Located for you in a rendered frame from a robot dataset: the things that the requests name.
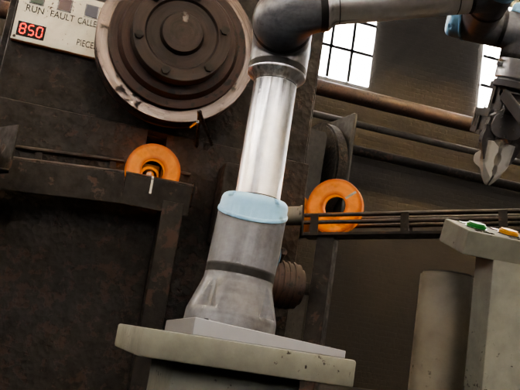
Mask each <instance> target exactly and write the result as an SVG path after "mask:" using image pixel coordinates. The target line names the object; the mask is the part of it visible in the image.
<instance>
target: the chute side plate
mask: <svg viewBox="0 0 520 390"><path fill-rule="evenodd" d="M124 178H125V182H124ZM152 180H153V179H150V178H145V177H141V176H135V175H131V174H127V173H126V174H124V173H116V172H109V171H103V170H96V169H85V168H78V167H72V166H60V165H53V164H48V163H41V162H30V161H23V160H17V159H13V160H12V166H11V170H10V173H4V174H0V190H9V191H16V192H23V193H36V194H42V195H50V196H57V197H69V198H77V199H83V200H96V201H103V202H110V203H117V204H126V205H130V206H134V207H142V208H146V209H150V210H157V211H162V208H163V201H164V200H166V201H170V202H174V203H178V204H184V208H183V216H186V217H187V216H188V212H189V207H190V199H191V194H192V189H193V187H191V186H184V185H180V184H176V183H169V182H165V181H161V180H153V185H152V192H151V193H149V189H150V185H151V181H152ZM123 185H124V186H123Z"/></svg>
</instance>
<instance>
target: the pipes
mask: <svg viewBox="0 0 520 390"><path fill-rule="evenodd" d="M9 4H10V2H7V1H3V0H0V19H6V17H7V14H8V10H9ZM316 95H319V96H322V97H325V98H332V99H335V100H338V101H344V102H347V103H351V104H357V105H360V106H364V107H367V108H373V109H376V110H379V111H386V112H389V113H392V114H396V115H401V116H405V117H409V118H414V119H418V120H421V121H427V122H430V123H433V124H438V125H443V126H446V127H450V128H455V129H459V130H463V131H466V132H472V131H470V127H471V123H472V120H473V117H471V116H467V115H462V114H458V113H455V112H452V111H446V110H443V109H439V108H434V107H430V106H426V105H423V104H417V103H414V102H411V101H405V100H402V99H398V98H395V97H389V96H386V95H383V94H377V93H374V92H370V91H365V90H362V89H358V88H355V87H349V86H346V85H343V84H337V83H334V82H330V81H327V80H321V79H318V81H317V87H316ZM313 118H319V119H323V120H326V121H336V120H338V119H340V118H343V117H340V116H336V115H330V114H327V113H323V112H320V111H313ZM356 128H362V129H365V130H368V131H373V132H378V133H382V134H386V135H391V136H395V137H399V138H402V139H408V140H412V141H415V142H421V143H425V144H428V145H434V146H438V147H441V148H445V149H451V150H454V151H458V152H464V153H467V154H471V155H474V154H475V153H476V152H478V151H480V150H479V149H474V148H471V147H466V146H463V145H458V144H454V143H450V142H444V141H441V140H437V139H431V138H428V137H425V136H421V135H415V134H412V133H408V132H402V131H399V130H395V129H392V128H386V127H382V126H379V125H373V124H369V123H366V122H362V121H357V124H356ZM472 133H473V132H472ZM352 155H355V156H361V157H365V158H369V159H375V160H378V161H382V162H386V163H392V164H396V165H400V166H406V167H409V168H413V169H419V170H423V171H426V172H431V173H437V174H440V175H444V176H450V177H454V178H457V179H462V180H467V181H471V182H475V183H481V184H484V182H483V180H482V177H481V174H480V173H475V172H471V171H467V170H464V169H458V168H453V167H450V166H444V165H440V164H437V163H433V162H427V161H423V160H420V159H414V158H410V157H406V156H400V155H396V154H393V153H389V152H383V151H379V150H376V149H369V148H366V147H362V146H359V145H354V147H353V153H352ZM490 186H495V187H498V188H502V189H506V190H512V191H516V192H519V193H520V183H518V182H515V181H511V180H505V179H502V178H498V179H497V180H496V181H494V182H493V183H492V184H491V185H490Z"/></svg>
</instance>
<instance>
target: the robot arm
mask: <svg viewBox="0 0 520 390"><path fill-rule="evenodd" d="M513 1H514V0H259V2H258V4H257V5H256V6H255V10H254V13H253V16H252V26H253V40H252V46H251V55H250V60H249V65H248V76H249V77H250V78H251V79H252V80H253V81H254V83H253V88H252V93H251V102H250V107H249V112H248V121H247V126H246V131H245V140H244V145H243V149H242V154H241V164H240V169H239V174H238V182H237V187H236V191H234V190H231V191H227V192H225V193H224V194H223V195H222V197H221V202H220V203H219V204H218V207H217V209H218V212H217V219H216V223H215V226H214V233H213V237H212V240H211V244H210V251H209V254H208V258H207V264H206V268H205V272H204V277H203V278H202V280H201V282H200V284H199V286H198V287H197V289H196V291H195V292H194V294H193V296H192V297H191V299H190V301H189V302H188V304H187V306H186V309H185V313H184V317H183V318H190V317H198V318H202V319H203V318H207V319H209V320H212V321H215V322H219V323H226V324H229V325H233V326H236V327H243V328H246V329H250V330H257V331H260V332H263V333H267V334H274V335H275V329H276V321H275V308H274V302H273V295H272V289H273V285H274V281H275V274H276V269H277V266H278V264H279V262H280V258H281V254H282V252H281V247H282V239H283V234H284V230H285V226H286V222H287V220H288V217H287V213H288V207H287V205H286V203H284V202H283V201H281V200H280V197H281V191H282V181H283V176H284V170H285V165H286V155H287V149H288V144H289V134H290V129H291V123H292V118H293V108H294V102H295V97H296V89H297V88H298V87H299V86H301V85H302V84H304V83H305V80H306V72H307V66H308V61H309V58H310V51H311V39H312V35H313V34H314V33H323V32H329V31H330V30H331V29H332V28H333V27H334V26H338V25H347V24H356V23H365V22H382V21H391V20H400V19H417V18H426V17H436V16H445V15H447V18H446V25H445V33H446V34H447V35H448V36H451V37H453V38H457V39H460V40H461V41H464V40H466V41H469V42H473V43H480V44H483V45H486V46H493V47H497V48H501V52H500V54H499V59H498V62H497V63H496V65H497V67H496V70H495V73H494V75H495V77H496V78H494V80H491V82H490V86H489V87H492V91H491V96H490V99H489V102H488V106H487V107H485V106H486V105H487V104H486V105H485V106H484V107H483V108H480V107H476V109H475V112H474V117H473V120H472V123H471V127H470V131H472V132H473V133H474V134H478V135H479V146H480V149H481V150H480V151H478V152H476V153H475V154H474V163H475V164H476V165H478V166H479V167H480V170H481V177H482V180H483V182H484V184H485V185H489V186H490V185H491V184H492V183H493V182H494V181H496V180H497V179H498V178H499V177H500V176H501V175H502V174H503V172H504V171H505V170H506V169H507V168H508V167H509V166H510V165H511V164H512V162H513V161H514V159H515V158H516V156H517V155H518V154H519V152H520V2H517V3H515V4H514V5H513V7H512V9H511V11H509V10H508V8H509V6H510V5H511V3H512V2H513ZM475 117H476V118H475ZM474 120H475V121H474ZM498 139H500V140H504V141H505V142H507V144H506V143H505V142H502V143H501V144H500V145H499V147H498V145H497V144H496V143H495V142H494V140H498ZM492 170H493V171H492Z"/></svg>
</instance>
